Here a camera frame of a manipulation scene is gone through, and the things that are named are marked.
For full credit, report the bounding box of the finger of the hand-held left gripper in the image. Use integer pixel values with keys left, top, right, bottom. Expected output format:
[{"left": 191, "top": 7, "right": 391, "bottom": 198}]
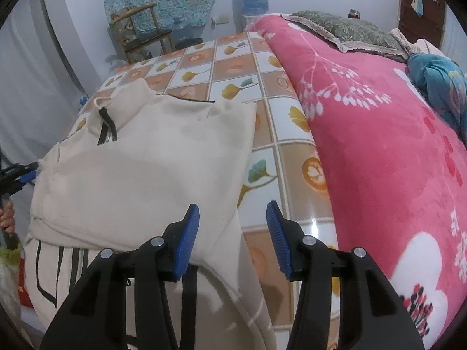
[
  {"left": 0, "top": 174, "right": 36, "bottom": 196},
  {"left": 0, "top": 162, "right": 39, "bottom": 183}
]

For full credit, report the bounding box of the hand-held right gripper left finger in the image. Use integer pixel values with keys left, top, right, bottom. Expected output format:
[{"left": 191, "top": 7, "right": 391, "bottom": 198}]
[{"left": 40, "top": 203, "right": 201, "bottom": 350}]

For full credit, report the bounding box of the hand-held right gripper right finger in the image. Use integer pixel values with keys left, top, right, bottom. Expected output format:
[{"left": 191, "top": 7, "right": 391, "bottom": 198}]
[{"left": 266, "top": 200, "right": 426, "bottom": 350}]

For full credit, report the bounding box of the cream zip jacket black trim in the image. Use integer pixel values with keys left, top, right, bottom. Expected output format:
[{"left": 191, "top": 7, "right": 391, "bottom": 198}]
[{"left": 24, "top": 78, "right": 278, "bottom": 350}]

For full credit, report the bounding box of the person's left hand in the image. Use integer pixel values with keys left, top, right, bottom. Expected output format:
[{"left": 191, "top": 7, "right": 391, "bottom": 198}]
[{"left": 0, "top": 200, "right": 16, "bottom": 235}]

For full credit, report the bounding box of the white curtain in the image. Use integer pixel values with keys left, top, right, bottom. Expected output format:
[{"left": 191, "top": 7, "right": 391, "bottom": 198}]
[{"left": 0, "top": 7, "right": 99, "bottom": 170}]

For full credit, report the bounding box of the leaf patterned checked bed sheet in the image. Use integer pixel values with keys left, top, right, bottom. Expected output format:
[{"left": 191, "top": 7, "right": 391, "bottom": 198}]
[{"left": 67, "top": 31, "right": 341, "bottom": 350}]

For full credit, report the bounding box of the pink floral blanket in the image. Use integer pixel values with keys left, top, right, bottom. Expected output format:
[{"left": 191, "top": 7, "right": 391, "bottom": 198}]
[{"left": 244, "top": 14, "right": 467, "bottom": 350}]

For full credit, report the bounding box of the wooden chair dark seat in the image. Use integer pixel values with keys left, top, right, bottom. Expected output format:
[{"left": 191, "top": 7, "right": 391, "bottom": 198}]
[{"left": 109, "top": 3, "right": 176, "bottom": 64}]

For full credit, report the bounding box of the white water dispenser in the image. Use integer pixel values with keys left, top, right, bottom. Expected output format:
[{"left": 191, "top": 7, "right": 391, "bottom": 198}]
[{"left": 241, "top": 13, "right": 264, "bottom": 33}]

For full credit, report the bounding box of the grey-green lace-edged pillow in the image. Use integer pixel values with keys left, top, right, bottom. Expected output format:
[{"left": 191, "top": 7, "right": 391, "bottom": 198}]
[{"left": 285, "top": 10, "right": 409, "bottom": 62}]

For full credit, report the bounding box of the teal patterned cloth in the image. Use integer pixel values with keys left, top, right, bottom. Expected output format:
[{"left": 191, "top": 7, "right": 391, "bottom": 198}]
[{"left": 407, "top": 53, "right": 467, "bottom": 135}]

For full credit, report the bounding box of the beige patterned quilt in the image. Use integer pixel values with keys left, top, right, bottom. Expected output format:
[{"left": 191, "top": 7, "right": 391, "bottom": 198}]
[{"left": 388, "top": 27, "right": 445, "bottom": 60}]

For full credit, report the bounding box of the brown wooden door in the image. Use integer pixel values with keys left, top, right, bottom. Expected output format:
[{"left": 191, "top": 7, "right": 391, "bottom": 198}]
[{"left": 398, "top": 0, "right": 447, "bottom": 50}]

